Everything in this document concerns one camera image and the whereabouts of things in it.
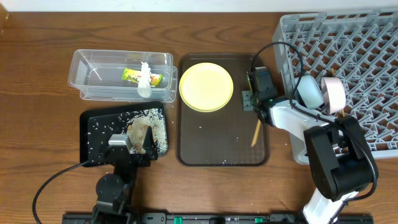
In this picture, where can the wooden chopstick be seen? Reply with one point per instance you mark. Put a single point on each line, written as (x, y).
(336, 95)
(256, 133)

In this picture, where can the light blue bowl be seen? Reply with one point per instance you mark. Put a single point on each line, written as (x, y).
(309, 92)

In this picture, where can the spilled rice pile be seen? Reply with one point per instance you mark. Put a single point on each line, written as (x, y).
(149, 124)

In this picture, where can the green snack wrapper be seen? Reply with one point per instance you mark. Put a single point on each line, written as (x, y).
(135, 75)

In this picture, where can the black waste tray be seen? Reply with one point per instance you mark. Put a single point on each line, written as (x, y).
(99, 127)

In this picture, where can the yellow plate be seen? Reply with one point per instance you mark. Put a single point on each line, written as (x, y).
(206, 87)

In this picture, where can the clear plastic bin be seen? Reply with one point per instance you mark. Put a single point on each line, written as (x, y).
(97, 74)

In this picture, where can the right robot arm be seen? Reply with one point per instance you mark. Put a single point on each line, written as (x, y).
(341, 163)

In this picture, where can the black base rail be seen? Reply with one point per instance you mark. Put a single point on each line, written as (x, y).
(163, 218)

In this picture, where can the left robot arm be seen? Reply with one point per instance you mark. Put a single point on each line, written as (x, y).
(115, 190)

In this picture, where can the dark brown serving tray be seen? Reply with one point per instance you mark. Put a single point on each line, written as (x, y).
(222, 137)

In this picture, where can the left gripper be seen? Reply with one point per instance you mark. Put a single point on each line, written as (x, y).
(130, 152)

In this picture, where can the white napkin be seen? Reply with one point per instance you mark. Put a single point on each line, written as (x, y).
(144, 86)

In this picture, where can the grey dishwasher rack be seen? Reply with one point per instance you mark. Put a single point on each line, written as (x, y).
(362, 48)

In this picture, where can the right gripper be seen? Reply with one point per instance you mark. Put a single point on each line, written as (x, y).
(247, 100)

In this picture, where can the pink bowl with rice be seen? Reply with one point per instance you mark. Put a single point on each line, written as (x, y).
(324, 89)

